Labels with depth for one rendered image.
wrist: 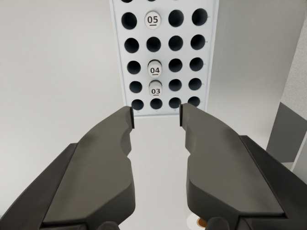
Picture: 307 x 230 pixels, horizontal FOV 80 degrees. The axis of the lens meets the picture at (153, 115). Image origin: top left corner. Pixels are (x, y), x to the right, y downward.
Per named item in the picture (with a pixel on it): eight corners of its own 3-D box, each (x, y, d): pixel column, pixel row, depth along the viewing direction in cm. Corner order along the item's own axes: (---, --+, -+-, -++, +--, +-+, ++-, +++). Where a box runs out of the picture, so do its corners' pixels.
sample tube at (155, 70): (160, 64, 20) (162, 77, 16) (148, 64, 20) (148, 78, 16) (159, 52, 19) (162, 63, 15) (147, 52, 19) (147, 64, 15)
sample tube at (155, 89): (160, 81, 21) (162, 98, 17) (149, 81, 21) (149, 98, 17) (160, 70, 20) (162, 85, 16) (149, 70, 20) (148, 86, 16)
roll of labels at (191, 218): (227, 204, 33) (236, 227, 29) (189, 214, 34) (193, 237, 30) (218, 179, 29) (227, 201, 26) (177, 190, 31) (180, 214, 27)
